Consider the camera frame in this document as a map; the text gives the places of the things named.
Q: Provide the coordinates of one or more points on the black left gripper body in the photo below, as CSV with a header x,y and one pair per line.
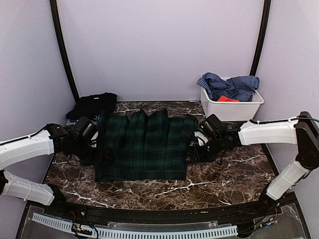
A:
x,y
87,155

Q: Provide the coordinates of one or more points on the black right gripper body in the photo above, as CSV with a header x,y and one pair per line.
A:
x,y
206,155

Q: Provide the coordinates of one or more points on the dark green plaid garment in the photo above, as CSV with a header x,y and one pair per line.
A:
x,y
144,146

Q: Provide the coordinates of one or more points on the black t-shirt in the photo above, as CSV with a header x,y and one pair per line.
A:
x,y
91,106

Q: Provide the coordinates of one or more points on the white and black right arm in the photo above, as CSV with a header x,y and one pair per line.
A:
x,y
301,131

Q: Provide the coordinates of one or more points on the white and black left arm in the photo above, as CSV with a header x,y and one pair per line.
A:
x,y
51,139

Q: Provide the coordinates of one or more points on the white plastic laundry bin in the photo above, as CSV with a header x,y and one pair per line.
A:
x,y
231,111

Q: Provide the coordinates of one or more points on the red garment in bin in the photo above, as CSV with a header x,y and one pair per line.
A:
x,y
226,99

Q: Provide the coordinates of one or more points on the blue checked shirt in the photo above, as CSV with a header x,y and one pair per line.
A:
x,y
241,88

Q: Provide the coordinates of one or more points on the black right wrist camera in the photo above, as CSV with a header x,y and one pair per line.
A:
x,y
213,127

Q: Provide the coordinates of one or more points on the black aluminium front rail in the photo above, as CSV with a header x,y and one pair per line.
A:
x,y
240,213

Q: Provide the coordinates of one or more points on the white slotted cable duct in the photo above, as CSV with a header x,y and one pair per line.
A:
x,y
121,231

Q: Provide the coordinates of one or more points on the black left frame post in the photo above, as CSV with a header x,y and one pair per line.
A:
x,y
62,49

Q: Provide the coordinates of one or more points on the black frame post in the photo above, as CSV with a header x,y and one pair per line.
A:
x,y
261,37
62,49

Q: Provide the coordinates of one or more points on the black right frame post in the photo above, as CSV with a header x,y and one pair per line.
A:
x,y
261,37

